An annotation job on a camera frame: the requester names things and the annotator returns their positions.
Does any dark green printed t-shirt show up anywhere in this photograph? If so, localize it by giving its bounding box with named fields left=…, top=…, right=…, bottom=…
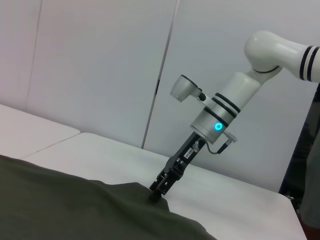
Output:
left=0, top=154, right=218, bottom=240

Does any black frame post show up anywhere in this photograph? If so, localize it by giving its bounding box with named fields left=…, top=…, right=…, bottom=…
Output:
left=278, top=82, right=320, bottom=201

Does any right gripper cable with plug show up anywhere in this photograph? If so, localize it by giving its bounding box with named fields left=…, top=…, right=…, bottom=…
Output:
left=194, top=130, right=238, bottom=155

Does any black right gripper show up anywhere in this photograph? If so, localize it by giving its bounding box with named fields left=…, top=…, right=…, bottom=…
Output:
left=149, top=131, right=205, bottom=202

